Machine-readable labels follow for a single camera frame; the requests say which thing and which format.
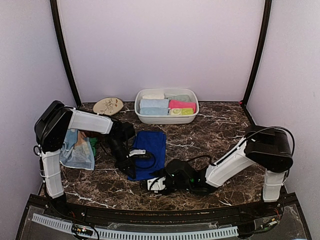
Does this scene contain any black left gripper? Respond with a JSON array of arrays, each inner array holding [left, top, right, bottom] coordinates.
[[105, 135, 136, 179]]

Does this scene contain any royal blue microfiber towel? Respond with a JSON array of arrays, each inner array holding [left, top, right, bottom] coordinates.
[[127, 131, 167, 181]]

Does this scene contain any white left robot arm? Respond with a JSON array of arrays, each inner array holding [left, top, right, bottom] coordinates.
[[33, 100, 136, 199]]

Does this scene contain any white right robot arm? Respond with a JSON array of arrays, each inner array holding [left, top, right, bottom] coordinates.
[[161, 125, 295, 217]]

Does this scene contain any brown towel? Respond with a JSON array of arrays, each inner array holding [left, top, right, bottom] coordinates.
[[84, 131, 101, 138]]

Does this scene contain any light blue patterned towel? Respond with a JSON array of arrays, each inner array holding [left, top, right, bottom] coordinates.
[[59, 129, 95, 171]]

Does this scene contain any light blue rolled towel front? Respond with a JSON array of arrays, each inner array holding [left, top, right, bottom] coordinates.
[[139, 107, 169, 116]]

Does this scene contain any light blue rolled towel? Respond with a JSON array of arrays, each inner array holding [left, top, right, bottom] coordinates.
[[139, 99, 170, 108], [139, 107, 169, 116]]

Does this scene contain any floral ceramic plate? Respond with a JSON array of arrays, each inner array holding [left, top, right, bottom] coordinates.
[[93, 97, 124, 116]]

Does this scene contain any white plastic bin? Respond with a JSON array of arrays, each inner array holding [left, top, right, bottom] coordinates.
[[134, 88, 200, 125]]

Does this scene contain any lime lemon print towel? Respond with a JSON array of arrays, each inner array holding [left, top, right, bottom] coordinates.
[[169, 107, 194, 116]]

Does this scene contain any light blue rolled towel rear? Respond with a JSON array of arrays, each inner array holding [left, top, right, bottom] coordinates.
[[139, 99, 170, 108]]

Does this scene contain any white rolled towel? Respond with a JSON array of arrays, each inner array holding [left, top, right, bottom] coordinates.
[[142, 93, 165, 100]]

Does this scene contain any pink rolled towel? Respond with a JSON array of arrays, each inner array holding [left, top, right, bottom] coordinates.
[[168, 99, 197, 112]]

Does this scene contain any sage green rolled towel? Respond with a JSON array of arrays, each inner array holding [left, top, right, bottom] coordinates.
[[164, 94, 192, 102]]

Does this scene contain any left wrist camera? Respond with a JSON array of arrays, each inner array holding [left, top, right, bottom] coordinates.
[[129, 149, 152, 160]]

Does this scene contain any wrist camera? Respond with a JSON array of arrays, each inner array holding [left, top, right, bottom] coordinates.
[[129, 149, 152, 160], [140, 176, 166, 193]]

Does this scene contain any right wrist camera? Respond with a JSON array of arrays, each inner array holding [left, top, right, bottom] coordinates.
[[140, 176, 166, 193]]

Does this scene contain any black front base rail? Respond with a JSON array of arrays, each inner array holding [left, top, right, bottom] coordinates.
[[19, 189, 306, 232]]

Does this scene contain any white slotted cable duct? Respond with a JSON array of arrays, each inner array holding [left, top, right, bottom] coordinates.
[[31, 213, 239, 240]]

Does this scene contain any black left corner post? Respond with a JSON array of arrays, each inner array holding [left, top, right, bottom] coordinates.
[[49, 0, 82, 107]]

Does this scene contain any black corner post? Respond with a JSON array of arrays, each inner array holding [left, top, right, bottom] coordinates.
[[243, 0, 273, 103], [49, 0, 82, 107]]

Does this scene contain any black right corner post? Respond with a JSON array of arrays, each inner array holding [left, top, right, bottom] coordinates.
[[243, 0, 273, 103]]

